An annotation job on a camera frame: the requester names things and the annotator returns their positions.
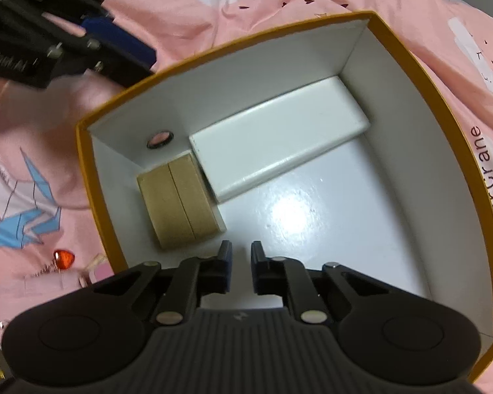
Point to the red heart ornament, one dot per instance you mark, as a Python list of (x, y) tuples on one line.
[(64, 259)]

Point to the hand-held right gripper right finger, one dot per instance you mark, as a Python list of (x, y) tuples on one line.
[(254, 273)]

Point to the brown cardboard box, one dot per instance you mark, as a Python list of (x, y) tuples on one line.
[(176, 201)]

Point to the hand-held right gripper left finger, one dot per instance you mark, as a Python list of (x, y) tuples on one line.
[(228, 273)]

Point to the pink printed blanket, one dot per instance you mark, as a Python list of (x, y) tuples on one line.
[(197, 12)]

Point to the orange cardboard box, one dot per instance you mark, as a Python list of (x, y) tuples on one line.
[(443, 102)]

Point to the white rectangular box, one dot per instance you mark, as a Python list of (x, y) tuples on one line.
[(279, 139)]

